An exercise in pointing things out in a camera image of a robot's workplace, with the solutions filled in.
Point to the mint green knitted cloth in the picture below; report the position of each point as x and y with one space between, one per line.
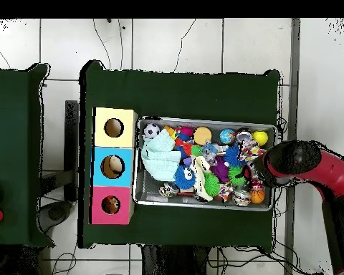
160 160

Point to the globe print ball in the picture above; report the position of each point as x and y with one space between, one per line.
227 136

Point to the colourful patterned cloth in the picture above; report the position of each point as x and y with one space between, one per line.
250 151

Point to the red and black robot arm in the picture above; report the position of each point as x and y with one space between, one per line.
332 172

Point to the wooden box with three holes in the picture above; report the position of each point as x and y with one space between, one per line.
100 177

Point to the blue spiky toy with eyes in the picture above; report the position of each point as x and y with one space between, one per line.
185 177

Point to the black and white soccer ball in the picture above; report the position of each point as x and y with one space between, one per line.
151 130

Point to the dark green table cloth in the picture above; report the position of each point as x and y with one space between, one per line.
175 94
14 129

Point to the blue spiky ball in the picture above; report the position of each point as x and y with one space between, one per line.
232 156

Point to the red drink can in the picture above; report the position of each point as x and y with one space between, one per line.
243 136

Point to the yellow printed ball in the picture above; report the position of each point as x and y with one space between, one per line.
260 138

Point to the black upright panel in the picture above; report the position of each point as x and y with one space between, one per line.
71 129

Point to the grey floor stand base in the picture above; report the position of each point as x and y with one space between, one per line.
56 213

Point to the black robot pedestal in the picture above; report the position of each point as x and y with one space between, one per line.
172 263

